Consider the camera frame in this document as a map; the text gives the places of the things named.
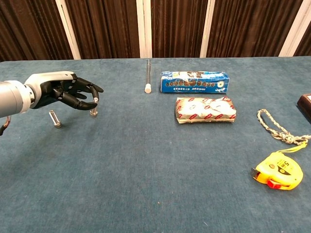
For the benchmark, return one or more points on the left robot hand grey black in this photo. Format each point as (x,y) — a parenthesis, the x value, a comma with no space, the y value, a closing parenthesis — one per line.
(51,80)

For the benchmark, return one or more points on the silver bolt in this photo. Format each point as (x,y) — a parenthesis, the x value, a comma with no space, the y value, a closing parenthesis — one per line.
(93,112)
(55,120)

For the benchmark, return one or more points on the dark brown curtain panel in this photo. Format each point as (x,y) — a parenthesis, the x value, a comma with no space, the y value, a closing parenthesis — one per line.
(31,26)
(178,26)
(250,26)
(104,26)
(305,46)

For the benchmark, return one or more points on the glass test tube white stopper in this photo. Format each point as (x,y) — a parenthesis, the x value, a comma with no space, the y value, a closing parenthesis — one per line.
(148,88)

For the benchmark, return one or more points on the blue biscuit box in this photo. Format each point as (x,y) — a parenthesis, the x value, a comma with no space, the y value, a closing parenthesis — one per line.
(194,81)

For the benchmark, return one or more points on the blue felt table cover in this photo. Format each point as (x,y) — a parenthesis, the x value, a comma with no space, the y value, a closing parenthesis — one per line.
(155,182)

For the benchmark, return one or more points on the silver red snack packet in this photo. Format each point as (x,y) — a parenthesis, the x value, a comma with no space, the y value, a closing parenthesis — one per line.
(205,109)

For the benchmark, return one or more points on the yellow tape measure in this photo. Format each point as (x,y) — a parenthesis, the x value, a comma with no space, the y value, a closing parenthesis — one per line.
(279,171)

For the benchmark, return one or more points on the dark brown bottle white cap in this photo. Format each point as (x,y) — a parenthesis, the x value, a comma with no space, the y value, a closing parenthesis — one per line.
(305,103)

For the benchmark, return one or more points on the white frame post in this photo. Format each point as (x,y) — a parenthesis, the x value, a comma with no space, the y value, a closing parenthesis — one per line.
(68,29)
(207,29)
(143,29)
(295,26)

